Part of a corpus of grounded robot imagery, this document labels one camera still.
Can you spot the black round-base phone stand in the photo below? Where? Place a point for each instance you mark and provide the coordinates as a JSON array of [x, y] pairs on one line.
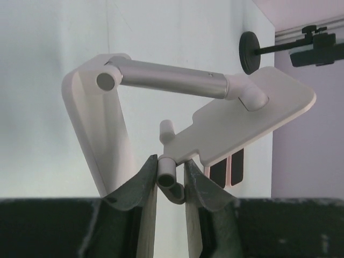
[[250, 51]]

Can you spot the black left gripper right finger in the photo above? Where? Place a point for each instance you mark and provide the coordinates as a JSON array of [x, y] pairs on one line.
[[212, 229]]

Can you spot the white phone stand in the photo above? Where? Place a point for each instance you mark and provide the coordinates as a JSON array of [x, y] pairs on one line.
[[243, 108]]

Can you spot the pink-cased phone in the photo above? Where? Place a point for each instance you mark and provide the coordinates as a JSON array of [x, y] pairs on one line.
[[237, 162], [217, 173]]

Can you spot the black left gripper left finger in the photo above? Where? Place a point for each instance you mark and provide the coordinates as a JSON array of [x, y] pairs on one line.
[[123, 224]]

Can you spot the white-cased phone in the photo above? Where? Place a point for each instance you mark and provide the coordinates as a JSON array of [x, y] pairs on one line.
[[307, 55]]

